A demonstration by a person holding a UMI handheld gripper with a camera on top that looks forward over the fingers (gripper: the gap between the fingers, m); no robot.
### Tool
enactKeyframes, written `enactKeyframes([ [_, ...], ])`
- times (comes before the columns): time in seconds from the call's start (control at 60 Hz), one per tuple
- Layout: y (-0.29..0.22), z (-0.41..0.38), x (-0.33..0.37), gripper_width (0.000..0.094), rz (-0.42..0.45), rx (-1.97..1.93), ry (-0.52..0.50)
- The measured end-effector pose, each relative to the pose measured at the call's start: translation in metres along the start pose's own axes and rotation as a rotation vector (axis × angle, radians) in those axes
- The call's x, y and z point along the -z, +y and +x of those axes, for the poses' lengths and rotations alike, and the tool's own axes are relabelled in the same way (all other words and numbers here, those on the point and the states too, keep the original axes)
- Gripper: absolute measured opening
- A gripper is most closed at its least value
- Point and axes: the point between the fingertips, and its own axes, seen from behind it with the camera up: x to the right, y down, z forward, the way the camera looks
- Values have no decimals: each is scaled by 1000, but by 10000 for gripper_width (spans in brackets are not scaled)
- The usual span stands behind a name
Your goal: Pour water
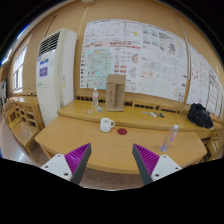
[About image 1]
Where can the right wall poster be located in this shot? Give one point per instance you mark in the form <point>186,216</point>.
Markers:
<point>205,86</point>

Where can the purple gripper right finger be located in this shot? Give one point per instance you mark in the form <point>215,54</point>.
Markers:
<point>151,166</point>

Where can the large wall poster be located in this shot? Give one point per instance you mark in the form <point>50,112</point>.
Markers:
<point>153,60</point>

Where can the front wooden table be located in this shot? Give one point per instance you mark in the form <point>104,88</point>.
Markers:
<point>111,152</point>

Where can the red round coaster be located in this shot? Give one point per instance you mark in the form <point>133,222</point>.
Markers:
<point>122,131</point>

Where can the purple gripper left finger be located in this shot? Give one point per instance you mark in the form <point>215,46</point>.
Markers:
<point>71,166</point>

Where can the clear plastic water bottle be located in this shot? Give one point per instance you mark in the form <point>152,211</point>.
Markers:
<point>170,137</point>

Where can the brown cardboard box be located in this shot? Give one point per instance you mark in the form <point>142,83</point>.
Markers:
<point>115,92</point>

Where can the red-label water bottle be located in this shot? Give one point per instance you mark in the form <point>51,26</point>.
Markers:
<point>95,97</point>

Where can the rear wooden table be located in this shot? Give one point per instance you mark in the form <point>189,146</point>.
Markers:
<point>133,117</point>

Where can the white standing air conditioner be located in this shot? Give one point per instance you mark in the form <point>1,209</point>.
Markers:
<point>54,73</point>

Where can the small glass jar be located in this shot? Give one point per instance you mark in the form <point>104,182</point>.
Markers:
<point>99,109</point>

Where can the black bag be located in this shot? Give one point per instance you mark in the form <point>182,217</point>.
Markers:
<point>200,116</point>

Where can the white ceramic mug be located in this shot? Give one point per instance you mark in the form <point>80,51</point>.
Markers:
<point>106,124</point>

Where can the window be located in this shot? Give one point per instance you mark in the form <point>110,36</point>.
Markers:
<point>18,70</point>

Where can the small items on table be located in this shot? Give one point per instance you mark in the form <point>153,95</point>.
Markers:
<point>154,114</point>

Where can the wooden table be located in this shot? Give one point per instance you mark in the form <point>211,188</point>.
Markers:
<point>111,152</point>
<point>133,117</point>

